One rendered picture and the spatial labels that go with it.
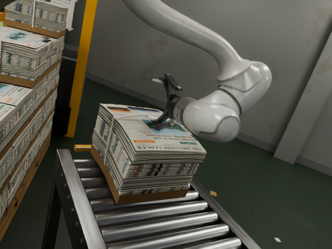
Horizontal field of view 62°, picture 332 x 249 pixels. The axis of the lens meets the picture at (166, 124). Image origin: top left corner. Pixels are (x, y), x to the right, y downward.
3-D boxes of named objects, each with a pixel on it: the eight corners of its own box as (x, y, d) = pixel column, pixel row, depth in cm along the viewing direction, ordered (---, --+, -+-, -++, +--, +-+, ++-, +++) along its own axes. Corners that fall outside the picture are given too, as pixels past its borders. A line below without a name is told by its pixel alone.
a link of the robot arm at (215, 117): (189, 139, 83) (219, 112, 86) (224, 157, 70) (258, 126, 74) (174, 111, 77) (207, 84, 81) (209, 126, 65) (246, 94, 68)
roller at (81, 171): (74, 168, 103) (74, 182, 102) (177, 164, 128) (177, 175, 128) (71, 168, 107) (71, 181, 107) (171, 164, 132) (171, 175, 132)
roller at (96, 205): (82, 206, 93) (85, 197, 90) (192, 194, 118) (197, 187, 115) (84, 220, 89) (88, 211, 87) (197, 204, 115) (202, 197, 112)
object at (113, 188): (103, 174, 103) (105, 165, 101) (168, 171, 118) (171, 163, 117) (116, 205, 91) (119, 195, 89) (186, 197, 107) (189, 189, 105)
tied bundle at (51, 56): (-18, 63, 178) (-16, 27, 170) (1, 57, 205) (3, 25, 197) (44, 77, 187) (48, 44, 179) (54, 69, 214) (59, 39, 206)
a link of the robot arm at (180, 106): (179, 128, 80) (168, 123, 85) (203, 130, 85) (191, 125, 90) (185, 98, 78) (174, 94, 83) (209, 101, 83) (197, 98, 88)
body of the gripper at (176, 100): (177, 96, 83) (161, 91, 91) (171, 122, 85) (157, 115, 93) (196, 98, 87) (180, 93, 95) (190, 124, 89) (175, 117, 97)
